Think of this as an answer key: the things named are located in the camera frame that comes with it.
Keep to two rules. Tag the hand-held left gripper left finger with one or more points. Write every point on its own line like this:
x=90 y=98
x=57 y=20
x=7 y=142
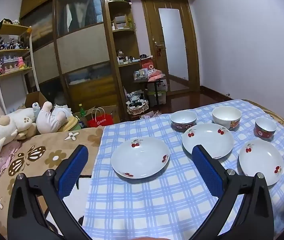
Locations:
x=73 y=172

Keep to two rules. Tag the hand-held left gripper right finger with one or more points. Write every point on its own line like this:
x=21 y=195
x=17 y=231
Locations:
x=208 y=172

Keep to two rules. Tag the white cherry print plate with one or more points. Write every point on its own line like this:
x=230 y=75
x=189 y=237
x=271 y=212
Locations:
x=140 y=158
x=262 y=162
x=212 y=140

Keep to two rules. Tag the red patterned bowl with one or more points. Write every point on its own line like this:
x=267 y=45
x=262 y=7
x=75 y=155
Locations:
x=265 y=130

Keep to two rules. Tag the maroon patterned bowl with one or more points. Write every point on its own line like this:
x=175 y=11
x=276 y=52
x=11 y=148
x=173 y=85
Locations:
x=183 y=118

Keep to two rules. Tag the white cartoon print bowl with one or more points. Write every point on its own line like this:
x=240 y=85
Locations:
x=226 y=116

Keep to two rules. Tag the pink and white plush toy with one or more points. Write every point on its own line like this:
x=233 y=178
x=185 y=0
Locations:
x=48 y=120

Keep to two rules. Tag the red paper bag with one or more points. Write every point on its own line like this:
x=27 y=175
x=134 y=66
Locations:
x=102 y=121

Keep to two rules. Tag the blue plaid cloth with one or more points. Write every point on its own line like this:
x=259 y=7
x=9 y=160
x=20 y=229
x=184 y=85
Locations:
x=157 y=205

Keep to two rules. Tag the green bottle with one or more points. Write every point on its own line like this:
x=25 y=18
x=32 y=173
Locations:
x=82 y=112

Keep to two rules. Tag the white frilly plush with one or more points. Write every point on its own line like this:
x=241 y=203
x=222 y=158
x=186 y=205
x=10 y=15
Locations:
x=62 y=109

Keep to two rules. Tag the packets on floor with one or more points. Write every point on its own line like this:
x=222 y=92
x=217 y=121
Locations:
x=150 y=115

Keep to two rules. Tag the cream plush toy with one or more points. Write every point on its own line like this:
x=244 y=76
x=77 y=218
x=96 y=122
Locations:
x=4 y=127

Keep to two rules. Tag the open cardboard box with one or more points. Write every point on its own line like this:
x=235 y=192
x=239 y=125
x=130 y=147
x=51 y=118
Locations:
x=34 y=99

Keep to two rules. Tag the clear plastic storage box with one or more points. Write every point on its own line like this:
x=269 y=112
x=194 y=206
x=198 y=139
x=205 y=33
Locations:
x=157 y=98

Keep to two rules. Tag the lace trimmed basket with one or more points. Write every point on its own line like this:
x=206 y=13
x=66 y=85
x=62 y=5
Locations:
x=138 y=110

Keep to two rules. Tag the black and white striped plush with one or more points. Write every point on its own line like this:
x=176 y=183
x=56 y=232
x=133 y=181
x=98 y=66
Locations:
x=135 y=98

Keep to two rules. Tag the small folding table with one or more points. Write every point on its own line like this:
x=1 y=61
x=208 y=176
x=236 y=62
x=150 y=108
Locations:
x=157 y=81

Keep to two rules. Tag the pink packets pile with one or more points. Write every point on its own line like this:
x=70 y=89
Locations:
x=157 y=75

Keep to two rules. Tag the wooden corner shelf unit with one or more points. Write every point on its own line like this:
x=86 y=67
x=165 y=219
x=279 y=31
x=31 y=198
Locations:
x=122 y=62

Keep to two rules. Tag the red box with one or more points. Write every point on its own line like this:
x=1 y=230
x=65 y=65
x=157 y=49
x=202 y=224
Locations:
x=147 y=63

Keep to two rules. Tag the wooden wardrobe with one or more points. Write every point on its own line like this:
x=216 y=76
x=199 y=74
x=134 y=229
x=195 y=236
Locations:
x=77 y=45

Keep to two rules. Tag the wooden door with glass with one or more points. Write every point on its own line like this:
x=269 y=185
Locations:
x=192 y=42

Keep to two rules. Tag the group of small figurines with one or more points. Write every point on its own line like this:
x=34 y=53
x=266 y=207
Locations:
x=9 y=45

